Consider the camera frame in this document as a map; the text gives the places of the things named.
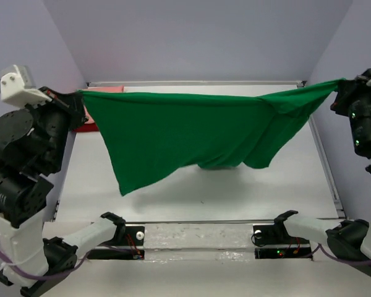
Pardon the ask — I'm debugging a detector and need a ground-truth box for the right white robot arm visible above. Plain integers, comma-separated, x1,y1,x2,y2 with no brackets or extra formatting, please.
272,68,371,278

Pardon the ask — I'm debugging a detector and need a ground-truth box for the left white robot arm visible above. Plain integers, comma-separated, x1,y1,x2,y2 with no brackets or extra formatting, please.
0,87,126,296

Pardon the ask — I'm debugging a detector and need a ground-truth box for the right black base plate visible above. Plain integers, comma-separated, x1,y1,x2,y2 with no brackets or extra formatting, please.
250,225,313,260

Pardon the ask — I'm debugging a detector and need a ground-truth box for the green t-shirt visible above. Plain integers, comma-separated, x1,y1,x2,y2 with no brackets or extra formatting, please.
82,79,340,195

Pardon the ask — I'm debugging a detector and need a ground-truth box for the pink folded t-shirt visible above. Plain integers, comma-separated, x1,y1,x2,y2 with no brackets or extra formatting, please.
82,85,124,93

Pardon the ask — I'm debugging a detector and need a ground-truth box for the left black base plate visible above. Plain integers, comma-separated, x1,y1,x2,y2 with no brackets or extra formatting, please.
87,225,145,260

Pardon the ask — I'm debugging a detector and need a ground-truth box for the dark red folded t-shirt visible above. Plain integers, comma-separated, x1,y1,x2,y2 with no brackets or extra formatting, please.
72,106,99,133

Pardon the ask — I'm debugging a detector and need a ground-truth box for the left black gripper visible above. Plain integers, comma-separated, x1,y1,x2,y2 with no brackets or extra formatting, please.
30,81,94,167

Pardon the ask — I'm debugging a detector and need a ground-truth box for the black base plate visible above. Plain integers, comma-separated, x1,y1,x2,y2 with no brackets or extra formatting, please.
87,225,145,260
250,225,313,260

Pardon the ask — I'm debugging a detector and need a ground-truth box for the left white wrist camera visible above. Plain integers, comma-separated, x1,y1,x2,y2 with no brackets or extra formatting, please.
0,65,52,108

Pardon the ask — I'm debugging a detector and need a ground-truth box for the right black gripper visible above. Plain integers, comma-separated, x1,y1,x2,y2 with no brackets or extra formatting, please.
331,66,371,153

